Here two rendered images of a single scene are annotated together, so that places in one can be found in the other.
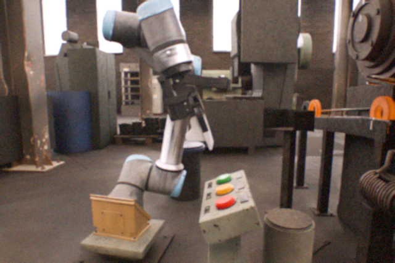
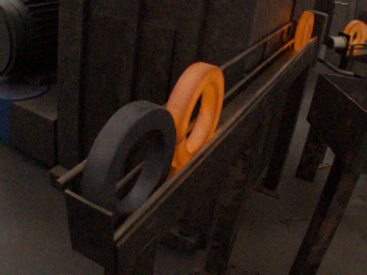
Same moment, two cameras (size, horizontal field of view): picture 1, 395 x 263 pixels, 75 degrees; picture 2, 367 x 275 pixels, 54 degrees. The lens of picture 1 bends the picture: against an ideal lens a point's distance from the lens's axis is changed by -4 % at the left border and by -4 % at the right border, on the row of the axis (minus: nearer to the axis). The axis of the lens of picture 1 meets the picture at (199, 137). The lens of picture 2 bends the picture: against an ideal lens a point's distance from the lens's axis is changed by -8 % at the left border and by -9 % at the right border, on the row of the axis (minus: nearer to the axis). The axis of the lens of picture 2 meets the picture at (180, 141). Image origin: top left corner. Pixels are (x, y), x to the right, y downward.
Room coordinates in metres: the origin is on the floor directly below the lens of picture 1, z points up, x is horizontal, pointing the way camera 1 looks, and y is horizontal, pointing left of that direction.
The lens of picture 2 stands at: (2.69, -0.71, 0.97)
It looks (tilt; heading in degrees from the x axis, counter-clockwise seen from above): 28 degrees down; 201
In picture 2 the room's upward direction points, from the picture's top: 8 degrees clockwise
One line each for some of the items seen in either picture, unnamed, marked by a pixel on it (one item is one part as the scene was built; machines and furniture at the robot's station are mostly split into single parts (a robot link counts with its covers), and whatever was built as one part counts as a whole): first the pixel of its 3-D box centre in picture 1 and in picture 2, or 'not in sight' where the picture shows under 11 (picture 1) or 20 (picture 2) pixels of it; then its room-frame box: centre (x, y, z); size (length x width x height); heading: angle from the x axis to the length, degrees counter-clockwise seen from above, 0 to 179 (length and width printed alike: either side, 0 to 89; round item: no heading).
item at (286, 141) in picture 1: (286, 163); (332, 215); (1.75, -0.59, 0.36); 0.26 x 0.20 x 0.72; 31
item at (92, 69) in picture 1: (95, 99); not in sight; (4.30, 1.67, 0.75); 0.70 x 0.48 x 1.50; 176
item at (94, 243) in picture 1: (126, 234); not in sight; (1.28, 0.38, 0.10); 0.32 x 0.32 x 0.04; 78
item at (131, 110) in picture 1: (142, 89); not in sight; (10.92, 2.27, 1.03); 1.54 x 0.94 x 2.05; 86
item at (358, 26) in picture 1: (366, 28); not in sight; (1.21, -0.74, 1.11); 0.28 x 0.06 x 0.28; 176
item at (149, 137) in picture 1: (152, 128); not in sight; (4.74, 0.84, 0.22); 1.20 x 0.81 x 0.44; 91
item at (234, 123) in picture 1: (223, 123); not in sight; (4.00, -0.36, 0.39); 1.03 x 0.83 x 0.79; 90
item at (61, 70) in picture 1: (81, 77); not in sight; (8.15, 3.59, 1.36); 1.37 x 1.16 x 2.71; 76
